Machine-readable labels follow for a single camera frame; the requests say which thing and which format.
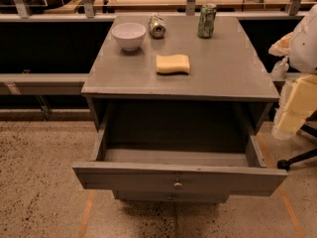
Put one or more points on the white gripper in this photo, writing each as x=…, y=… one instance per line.
x=304, y=49

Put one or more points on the yellow sponge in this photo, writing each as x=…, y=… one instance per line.
x=173, y=64

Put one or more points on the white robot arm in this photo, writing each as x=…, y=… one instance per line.
x=303, y=50

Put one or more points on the open top drawer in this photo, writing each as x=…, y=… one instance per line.
x=206, y=148

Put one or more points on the white soap dispenser bottle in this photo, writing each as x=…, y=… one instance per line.
x=280, y=68

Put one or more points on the black chair leg with caster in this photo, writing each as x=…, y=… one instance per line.
x=285, y=164

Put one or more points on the green soda can upright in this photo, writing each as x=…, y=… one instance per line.
x=206, y=20

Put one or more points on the crushed silver can lying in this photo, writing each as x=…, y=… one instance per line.
x=156, y=26

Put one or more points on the grey wooden cabinet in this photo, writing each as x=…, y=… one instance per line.
x=224, y=67

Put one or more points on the white bowl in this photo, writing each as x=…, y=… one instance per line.
x=129, y=36

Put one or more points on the metal railing frame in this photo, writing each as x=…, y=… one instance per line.
x=66, y=12

